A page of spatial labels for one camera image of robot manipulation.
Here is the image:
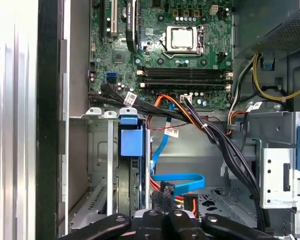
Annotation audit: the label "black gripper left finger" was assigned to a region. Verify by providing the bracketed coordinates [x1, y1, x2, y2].
[58, 191, 166, 240]

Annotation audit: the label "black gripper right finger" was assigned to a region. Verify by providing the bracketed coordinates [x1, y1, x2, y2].
[164, 191, 278, 240]

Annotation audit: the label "hard disk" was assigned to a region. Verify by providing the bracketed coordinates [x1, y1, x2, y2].
[116, 107, 151, 216]

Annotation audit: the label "silver disk bay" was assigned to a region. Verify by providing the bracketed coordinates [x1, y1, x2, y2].
[68, 106, 151, 232]

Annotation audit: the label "grey optical drive cage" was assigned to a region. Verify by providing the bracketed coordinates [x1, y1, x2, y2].
[229, 111, 300, 240]

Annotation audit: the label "black open PC case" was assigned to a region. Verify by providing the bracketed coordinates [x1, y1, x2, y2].
[36, 0, 300, 240]

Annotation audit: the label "RAM slot black clips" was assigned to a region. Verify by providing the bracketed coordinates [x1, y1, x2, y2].
[137, 66, 234, 73]
[139, 78, 234, 85]

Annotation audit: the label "green motherboard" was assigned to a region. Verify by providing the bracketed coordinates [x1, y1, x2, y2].
[88, 0, 235, 111]

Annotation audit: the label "silver CPU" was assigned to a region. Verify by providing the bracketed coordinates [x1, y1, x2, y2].
[170, 26, 195, 50]

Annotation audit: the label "black graphics card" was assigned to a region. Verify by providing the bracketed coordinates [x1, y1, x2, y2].
[124, 0, 141, 54]

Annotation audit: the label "black expansion slot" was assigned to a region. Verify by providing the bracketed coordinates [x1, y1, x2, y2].
[100, 0, 109, 43]

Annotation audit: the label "white expansion slot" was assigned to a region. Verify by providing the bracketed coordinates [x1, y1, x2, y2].
[110, 0, 118, 35]

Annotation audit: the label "grey power supply unit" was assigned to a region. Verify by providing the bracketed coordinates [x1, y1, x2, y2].
[233, 0, 300, 60]

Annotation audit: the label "red orange power wires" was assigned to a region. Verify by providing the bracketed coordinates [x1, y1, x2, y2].
[149, 174, 189, 204]

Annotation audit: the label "blue SATA wire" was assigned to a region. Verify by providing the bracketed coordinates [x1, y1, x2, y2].
[149, 99, 206, 192]

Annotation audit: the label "black cable bundle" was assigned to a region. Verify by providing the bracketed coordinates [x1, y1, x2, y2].
[88, 83, 269, 235]

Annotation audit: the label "thin red black wire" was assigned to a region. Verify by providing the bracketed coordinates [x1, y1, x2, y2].
[146, 115, 231, 131]

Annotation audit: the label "orange SATA wire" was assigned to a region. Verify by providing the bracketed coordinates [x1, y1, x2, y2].
[153, 94, 206, 126]

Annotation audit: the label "grey black wire bundle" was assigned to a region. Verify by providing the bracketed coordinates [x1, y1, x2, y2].
[226, 53, 260, 127]

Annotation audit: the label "yellow wire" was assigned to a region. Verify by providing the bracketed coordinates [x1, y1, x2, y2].
[251, 51, 300, 103]

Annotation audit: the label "CPU socket with metal frame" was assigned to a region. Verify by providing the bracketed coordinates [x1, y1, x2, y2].
[161, 24, 206, 58]

